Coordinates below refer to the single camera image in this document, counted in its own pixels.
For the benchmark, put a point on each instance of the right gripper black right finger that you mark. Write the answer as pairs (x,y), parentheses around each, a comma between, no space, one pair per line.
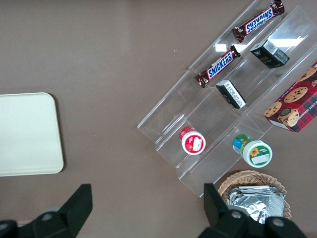
(218,213)

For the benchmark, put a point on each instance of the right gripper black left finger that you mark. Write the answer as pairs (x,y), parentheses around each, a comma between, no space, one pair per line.
(74,210)

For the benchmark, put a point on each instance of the silver foil tray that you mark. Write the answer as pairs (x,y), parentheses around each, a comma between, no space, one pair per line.
(257,203)

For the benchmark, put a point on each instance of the light tan wicker basket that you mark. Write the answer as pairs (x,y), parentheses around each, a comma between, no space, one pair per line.
(247,177)

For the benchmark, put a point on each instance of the cream rectangular plastic tray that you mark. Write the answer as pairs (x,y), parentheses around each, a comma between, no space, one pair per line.
(27,134)

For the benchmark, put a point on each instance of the green label white cup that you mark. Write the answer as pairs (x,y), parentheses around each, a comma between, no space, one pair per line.
(256,152)

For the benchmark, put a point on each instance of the red label white cup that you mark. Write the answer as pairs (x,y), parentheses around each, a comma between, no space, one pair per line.
(193,142)

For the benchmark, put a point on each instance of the clear acrylic stepped stand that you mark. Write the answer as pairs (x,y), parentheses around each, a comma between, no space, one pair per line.
(198,109)

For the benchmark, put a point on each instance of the small black carton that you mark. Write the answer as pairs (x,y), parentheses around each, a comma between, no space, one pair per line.
(231,95)
(268,55)

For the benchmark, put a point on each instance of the red plaid cookie box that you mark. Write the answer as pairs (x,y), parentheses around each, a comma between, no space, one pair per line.
(294,104)

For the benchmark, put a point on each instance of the Snickers chocolate bar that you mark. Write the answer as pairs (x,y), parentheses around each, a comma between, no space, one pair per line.
(258,19)
(219,65)

